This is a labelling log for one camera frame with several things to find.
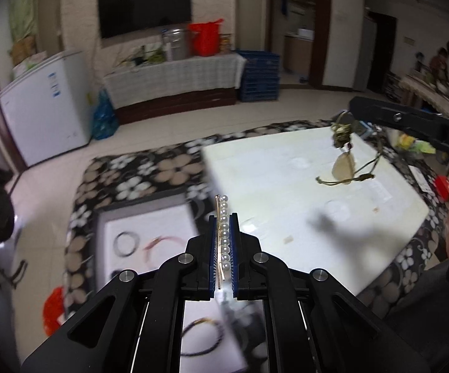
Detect pearl gold hair clip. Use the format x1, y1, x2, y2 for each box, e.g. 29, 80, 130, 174
214, 195, 232, 291

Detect cabinet with white cloth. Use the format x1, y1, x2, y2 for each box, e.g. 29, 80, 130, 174
104, 53, 246, 125

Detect pink cord bracelet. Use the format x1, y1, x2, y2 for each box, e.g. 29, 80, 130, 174
142, 234, 179, 265

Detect black cord bracelet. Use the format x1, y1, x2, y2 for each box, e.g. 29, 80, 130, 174
179, 316, 225, 357
112, 230, 142, 260

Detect colourful snack packets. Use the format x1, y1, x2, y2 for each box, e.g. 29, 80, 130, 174
397, 134, 436, 155

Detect steel stock pot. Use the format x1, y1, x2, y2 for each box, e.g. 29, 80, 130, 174
162, 27, 192, 62

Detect blue plastic bag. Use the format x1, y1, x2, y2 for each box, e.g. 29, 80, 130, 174
92, 89, 119, 140

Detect floral black tablecloth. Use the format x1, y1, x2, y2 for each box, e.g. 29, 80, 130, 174
64, 120, 447, 317

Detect blue plastic crates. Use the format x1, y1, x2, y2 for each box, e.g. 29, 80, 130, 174
236, 50, 280, 102

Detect white chest freezer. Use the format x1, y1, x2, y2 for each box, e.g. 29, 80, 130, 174
0, 50, 94, 167

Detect red plastic bag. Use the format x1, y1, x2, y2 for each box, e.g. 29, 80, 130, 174
188, 19, 224, 57

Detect red mesh bag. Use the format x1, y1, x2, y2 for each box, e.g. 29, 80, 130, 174
42, 286, 65, 337

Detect black wall television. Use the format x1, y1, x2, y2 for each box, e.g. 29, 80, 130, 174
97, 0, 192, 39

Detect grey tray white lining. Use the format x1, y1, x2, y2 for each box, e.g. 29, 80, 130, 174
93, 195, 267, 372

